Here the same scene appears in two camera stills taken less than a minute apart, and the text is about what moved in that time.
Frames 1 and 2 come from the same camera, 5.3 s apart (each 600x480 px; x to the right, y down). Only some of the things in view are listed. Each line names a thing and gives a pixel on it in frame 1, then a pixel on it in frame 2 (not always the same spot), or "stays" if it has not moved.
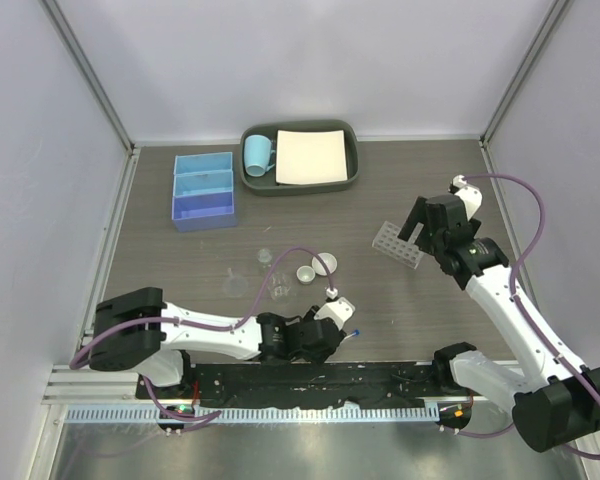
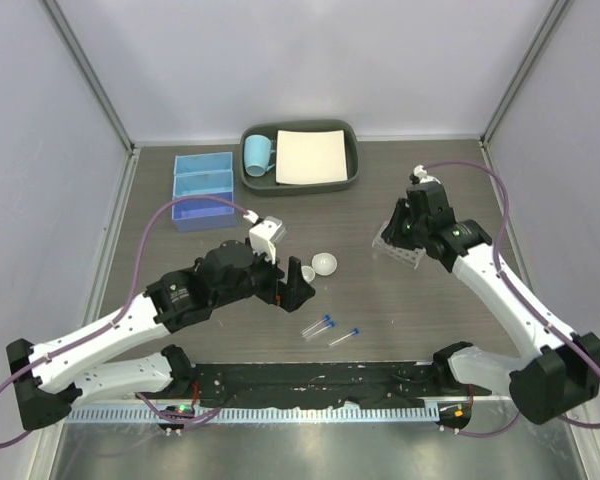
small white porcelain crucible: [305, 274] stays
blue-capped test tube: [355, 332] stays
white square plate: [310, 157] stays
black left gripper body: [318, 359] → [261, 281]
